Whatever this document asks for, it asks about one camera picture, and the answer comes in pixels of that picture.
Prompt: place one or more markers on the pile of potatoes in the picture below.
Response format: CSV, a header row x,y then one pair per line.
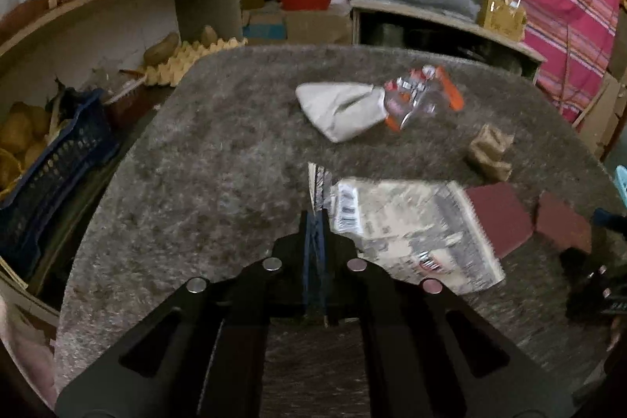
x,y
19,129

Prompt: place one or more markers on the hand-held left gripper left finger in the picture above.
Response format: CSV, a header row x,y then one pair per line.
x,y
308,261

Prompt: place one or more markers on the sweet potato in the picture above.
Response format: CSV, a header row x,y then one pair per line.
x,y
24,14

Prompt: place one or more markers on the white paper pouch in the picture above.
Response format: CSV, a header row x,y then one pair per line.
x,y
338,107

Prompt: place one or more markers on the brown cardboard box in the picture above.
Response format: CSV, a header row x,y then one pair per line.
x,y
318,26

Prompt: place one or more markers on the crumpled brown paper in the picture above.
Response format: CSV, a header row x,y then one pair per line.
x,y
490,153

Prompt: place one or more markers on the wooden side table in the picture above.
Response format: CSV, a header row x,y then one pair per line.
x,y
416,12

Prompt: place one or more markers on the clear wrapper with orange print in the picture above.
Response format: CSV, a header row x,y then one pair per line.
x,y
416,97

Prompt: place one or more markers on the dark blue plastic crate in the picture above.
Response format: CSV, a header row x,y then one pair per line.
x,y
49,183

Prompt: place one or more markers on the light blue plastic basket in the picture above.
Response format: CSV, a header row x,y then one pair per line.
x,y
622,185

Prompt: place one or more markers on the cardboard egg tray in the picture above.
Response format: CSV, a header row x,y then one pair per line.
x,y
191,55

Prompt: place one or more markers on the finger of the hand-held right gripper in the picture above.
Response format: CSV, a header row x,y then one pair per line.
x,y
603,218

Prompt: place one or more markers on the bamboo utensil holder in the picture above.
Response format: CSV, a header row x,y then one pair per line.
x,y
502,19

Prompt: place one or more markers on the silver printed foil wrapper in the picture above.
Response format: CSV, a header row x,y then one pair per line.
x,y
406,227

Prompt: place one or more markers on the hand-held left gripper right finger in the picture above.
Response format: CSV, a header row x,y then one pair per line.
x,y
323,261

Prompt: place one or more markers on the stacked cardboard sheets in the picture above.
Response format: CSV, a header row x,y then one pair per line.
x,y
602,114

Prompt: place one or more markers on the large potato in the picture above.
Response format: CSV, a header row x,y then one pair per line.
x,y
161,48

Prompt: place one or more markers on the pink cloth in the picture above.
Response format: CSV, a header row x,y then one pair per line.
x,y
24,349

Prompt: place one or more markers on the small potato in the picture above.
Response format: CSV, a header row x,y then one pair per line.
x,y
209,35

